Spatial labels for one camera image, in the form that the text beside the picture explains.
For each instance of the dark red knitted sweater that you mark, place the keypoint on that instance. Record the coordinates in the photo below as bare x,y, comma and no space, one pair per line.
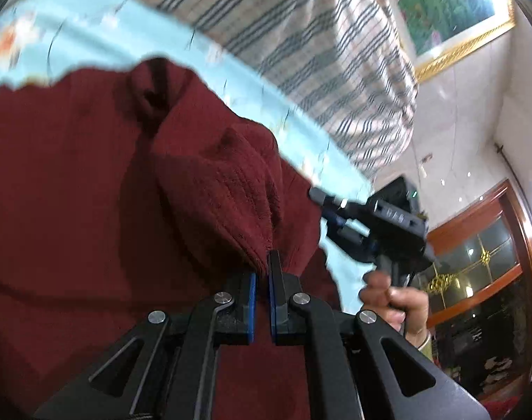
95,210

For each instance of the person's right hand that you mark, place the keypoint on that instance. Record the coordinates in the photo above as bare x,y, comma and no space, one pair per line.
401,304

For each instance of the beige plaid quilt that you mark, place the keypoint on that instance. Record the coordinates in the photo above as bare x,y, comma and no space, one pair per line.
301,39

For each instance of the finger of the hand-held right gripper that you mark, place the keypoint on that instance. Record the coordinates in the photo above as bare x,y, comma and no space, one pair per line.
335,203
349,238

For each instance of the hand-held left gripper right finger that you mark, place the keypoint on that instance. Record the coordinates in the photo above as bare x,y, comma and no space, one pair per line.
273,308

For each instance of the person's right forearm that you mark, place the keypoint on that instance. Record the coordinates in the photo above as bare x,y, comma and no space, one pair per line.
426,344

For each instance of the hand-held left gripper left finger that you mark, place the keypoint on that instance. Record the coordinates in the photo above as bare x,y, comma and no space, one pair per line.
250,308

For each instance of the wooden cabinet with glass doors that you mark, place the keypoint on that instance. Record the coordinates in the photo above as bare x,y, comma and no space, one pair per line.
489,280

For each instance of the light blue floral bedsheet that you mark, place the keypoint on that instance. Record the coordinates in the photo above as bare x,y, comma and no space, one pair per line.
86,39

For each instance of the gold framed landscape painting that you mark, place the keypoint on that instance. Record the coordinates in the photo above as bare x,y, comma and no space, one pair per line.
440,4

